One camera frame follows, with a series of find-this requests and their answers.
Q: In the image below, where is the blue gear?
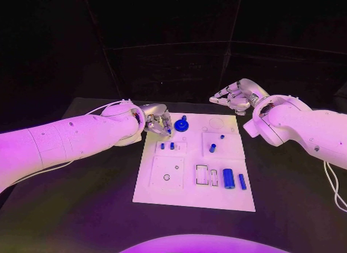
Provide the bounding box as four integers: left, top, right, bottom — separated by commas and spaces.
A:
174, 115, 190, 132

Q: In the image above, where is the white task board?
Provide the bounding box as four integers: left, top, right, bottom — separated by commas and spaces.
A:
132, 112, 256, 212

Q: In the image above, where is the thick blue cylinder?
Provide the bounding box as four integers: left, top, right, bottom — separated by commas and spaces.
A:
223, 168, 236, 190

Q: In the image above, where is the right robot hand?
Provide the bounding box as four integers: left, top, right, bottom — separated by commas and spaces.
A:
208, 78, 270, 116

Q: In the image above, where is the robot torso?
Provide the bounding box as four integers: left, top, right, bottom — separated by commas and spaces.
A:
120, 234, 291, 253

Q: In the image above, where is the thin blue cylinder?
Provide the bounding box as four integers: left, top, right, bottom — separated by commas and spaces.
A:
239, 173, 249, 191

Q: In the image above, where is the white cable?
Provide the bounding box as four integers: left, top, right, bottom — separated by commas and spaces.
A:
322, 161, 347, 218
8, 160, 75, 187
84, 99, 133, 116

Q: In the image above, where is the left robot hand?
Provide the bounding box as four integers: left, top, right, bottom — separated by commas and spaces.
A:
139, 103, 174, 138

